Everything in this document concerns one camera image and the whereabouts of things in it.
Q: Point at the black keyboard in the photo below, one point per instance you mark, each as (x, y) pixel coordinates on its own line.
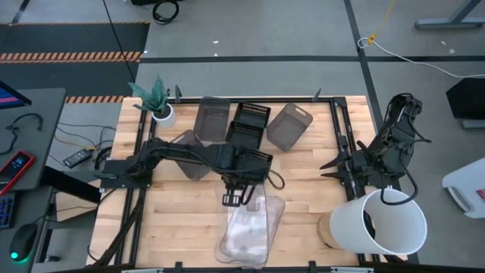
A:
(7, 210)

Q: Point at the green snake plant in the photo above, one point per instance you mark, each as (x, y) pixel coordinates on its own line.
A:
(153, 95)

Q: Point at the grey metal table leg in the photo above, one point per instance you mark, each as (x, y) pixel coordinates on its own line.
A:
(451, 23)

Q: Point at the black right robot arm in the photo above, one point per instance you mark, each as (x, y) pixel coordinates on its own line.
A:
(398, 129)

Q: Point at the black power adapter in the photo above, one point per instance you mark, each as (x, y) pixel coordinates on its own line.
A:
(77, 158)

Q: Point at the black slotted plastic basket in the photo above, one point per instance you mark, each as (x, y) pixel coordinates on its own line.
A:
(261, 164)
(244, 135)
(253, 113)

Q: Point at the black aluminium table frame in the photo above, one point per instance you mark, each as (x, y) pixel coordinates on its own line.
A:
(341, 125)

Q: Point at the computer monitor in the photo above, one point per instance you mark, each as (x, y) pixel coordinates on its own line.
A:
(11, 96)

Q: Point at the smoky grey plastic basket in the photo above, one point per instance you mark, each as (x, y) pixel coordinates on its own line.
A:
(189, 139)
(212, 118)
(290, 127)

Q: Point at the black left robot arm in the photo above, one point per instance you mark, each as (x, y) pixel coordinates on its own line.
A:
(170, 151)

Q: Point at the grey desk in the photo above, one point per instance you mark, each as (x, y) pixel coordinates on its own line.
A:
(38, 129)

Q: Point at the wooden lamp base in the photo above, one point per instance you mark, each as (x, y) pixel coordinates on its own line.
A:
(324, 231)

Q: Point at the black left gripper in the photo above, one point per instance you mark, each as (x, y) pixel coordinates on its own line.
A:
(238, 180)

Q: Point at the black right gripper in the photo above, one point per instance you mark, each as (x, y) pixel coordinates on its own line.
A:
(358, 167)

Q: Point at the black computer mouse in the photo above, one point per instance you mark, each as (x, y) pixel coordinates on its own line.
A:
(23, 242)

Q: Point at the clear plastic basket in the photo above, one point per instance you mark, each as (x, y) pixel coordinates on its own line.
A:
(244, 231)
(276, 212)

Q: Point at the white lamp shade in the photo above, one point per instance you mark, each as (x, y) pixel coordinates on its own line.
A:
(394, 223)

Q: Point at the black box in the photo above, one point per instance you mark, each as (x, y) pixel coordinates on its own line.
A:
(468, 98)

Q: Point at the white plant pot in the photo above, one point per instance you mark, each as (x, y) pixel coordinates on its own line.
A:
(165, 119)

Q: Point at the red smartphone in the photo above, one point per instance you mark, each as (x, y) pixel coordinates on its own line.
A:
(15, 167)

